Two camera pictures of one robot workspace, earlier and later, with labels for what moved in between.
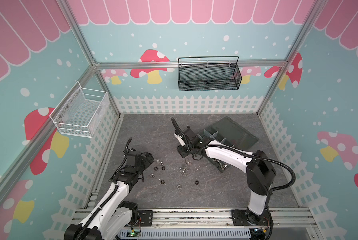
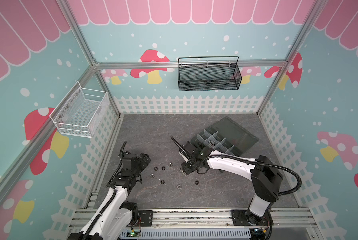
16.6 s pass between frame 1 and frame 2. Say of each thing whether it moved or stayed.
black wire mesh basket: stayed
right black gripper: moved
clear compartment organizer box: stayed
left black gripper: stayed
